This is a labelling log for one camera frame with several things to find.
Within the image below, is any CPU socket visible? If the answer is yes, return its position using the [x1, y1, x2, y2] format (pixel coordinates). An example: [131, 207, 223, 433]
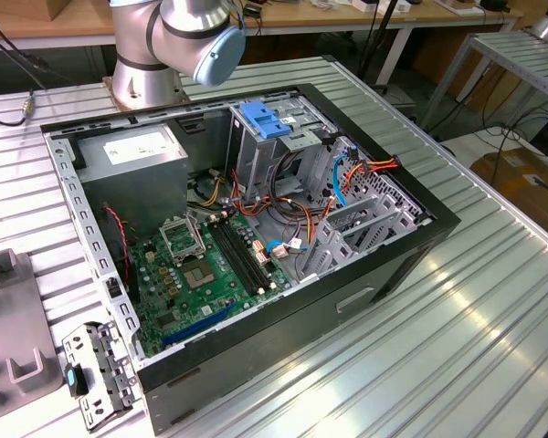
[182, 262, 218, 291]

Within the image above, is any orange red power wire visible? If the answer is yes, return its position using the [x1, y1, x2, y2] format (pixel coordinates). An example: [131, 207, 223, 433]
[340, 154, 401, 193]

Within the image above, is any red black twisted wire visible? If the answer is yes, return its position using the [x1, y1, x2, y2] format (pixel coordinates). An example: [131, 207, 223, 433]
[101, 203, 132, 280]

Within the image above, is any blue data wire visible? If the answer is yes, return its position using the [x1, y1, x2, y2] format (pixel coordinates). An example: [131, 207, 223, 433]
[332, 146, 360, 209]

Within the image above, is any blue-tipped black latch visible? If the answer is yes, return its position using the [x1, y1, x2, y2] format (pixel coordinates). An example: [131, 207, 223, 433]
[63, 362, 90, 398]

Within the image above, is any metal disk bay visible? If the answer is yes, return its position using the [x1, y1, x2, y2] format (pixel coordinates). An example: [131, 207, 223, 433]
[295, 193, 433, 284]

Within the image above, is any large brown cardboard box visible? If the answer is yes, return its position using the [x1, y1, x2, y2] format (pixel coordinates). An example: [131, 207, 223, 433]
[469, 148, 548, 234]

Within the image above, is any blue expansion slot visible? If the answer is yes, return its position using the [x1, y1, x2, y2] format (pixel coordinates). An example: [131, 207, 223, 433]
[162, 300, 237, 349]

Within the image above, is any metal slot bracket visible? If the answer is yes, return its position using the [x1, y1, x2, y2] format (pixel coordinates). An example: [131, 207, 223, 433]
[61, 318, 139, 434]

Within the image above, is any metal slat side table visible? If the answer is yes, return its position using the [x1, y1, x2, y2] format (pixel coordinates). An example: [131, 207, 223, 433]
[419, 26, 548, 133]

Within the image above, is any orange power wire bundle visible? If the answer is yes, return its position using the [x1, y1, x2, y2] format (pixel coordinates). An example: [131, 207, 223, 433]
[200, 168, 337, 250]

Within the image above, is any blue drive cage latch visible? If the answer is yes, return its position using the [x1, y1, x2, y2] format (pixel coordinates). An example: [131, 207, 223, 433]
[239, 100, 294, 141]

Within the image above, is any brown square base plate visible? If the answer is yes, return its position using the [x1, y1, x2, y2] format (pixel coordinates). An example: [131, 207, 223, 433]
[101, 75, 191, 113]

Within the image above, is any green motherboard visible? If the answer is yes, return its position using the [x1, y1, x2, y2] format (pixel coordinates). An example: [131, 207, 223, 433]
[127, 212, 293, 360]

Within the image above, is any grey power supply unit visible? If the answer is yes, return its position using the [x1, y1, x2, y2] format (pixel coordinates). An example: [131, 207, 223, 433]
[75, 122, 191, 235]

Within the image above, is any wooden desk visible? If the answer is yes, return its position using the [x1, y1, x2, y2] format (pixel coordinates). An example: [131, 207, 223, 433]
[0, 0, 524, 52]

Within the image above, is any black RAM slot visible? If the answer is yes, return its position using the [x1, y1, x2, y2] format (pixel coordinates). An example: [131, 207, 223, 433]
[208, 220, 256, 297]
[214, 218, 261, 295]
[220, 216, 268, 292]
[227, 214, 275, 289]

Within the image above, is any black case fan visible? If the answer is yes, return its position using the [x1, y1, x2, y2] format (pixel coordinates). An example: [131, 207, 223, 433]
[99, 203, 138, 305]

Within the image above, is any blue wire with white plug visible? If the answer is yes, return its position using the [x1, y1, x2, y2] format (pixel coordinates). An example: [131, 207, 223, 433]
[265, 239, 308, 260]

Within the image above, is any metal socket cover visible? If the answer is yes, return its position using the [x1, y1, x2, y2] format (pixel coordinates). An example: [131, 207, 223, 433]
[158, 214, 208, 266]

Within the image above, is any black open PC case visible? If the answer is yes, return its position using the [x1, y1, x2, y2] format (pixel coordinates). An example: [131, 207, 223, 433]
[39, 81, 461, 437]

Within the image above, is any grey parts rack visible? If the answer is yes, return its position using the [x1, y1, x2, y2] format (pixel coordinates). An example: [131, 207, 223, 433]
[0, 248, 63, 408]

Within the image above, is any metal optical drive cage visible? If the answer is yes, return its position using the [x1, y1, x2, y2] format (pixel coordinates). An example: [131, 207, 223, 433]
[226, 98, 340, 202]

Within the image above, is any black cable with metal connector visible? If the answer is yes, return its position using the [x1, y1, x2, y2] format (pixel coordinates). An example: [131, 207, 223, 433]
[0, 17, 41, 128]

